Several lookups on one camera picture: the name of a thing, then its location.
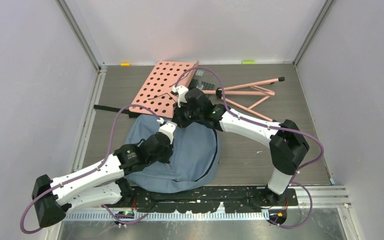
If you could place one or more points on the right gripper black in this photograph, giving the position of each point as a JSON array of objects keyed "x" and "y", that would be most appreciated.
[{"x": 178, "y": 117}]

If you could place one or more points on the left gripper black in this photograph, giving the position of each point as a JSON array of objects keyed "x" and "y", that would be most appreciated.
[{"x": 166, "y": 159}]

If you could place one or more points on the blue fabric backpack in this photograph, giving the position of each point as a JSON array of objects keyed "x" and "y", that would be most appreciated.
[{"x": 193, "y": 164}]

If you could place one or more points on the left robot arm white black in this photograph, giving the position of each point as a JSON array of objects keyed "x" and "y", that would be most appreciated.
[{"x": 99, "y": 183}]

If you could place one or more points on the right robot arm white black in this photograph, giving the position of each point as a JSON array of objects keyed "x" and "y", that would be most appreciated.
[{"x": 287, "y": 147}]

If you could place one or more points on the dark grey lego baseplate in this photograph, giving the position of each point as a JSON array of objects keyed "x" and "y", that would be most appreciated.
[{"x": 202, "y": 85}]

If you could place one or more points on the pink perforated stand board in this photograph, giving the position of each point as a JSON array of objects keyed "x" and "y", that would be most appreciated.
[{"x": 155, "y": 93}]

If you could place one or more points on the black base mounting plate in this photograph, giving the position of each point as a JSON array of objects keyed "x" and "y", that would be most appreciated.
[{"x": 209, "y": 199}]

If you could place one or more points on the green tape marker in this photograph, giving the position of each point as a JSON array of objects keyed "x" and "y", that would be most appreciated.
[{"x": 248, "y": 62}]

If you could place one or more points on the pink folding stand legs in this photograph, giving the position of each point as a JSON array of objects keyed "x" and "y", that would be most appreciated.
[{"x": 253, "y": 89}]

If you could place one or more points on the yellow tape marker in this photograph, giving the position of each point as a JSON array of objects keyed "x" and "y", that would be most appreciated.
[{"x": 125, "y": 64}]

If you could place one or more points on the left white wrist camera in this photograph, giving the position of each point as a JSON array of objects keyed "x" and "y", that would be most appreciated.
[{"x": 167, "y": 128}]

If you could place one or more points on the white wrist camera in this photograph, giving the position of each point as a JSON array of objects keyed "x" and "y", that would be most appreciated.
[
  {"x": 180, "y": 91},
  {"x": 167, "y": 128}
]

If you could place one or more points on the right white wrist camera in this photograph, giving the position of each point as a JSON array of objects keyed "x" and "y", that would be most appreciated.
[{"x": 180, "y": 91}]

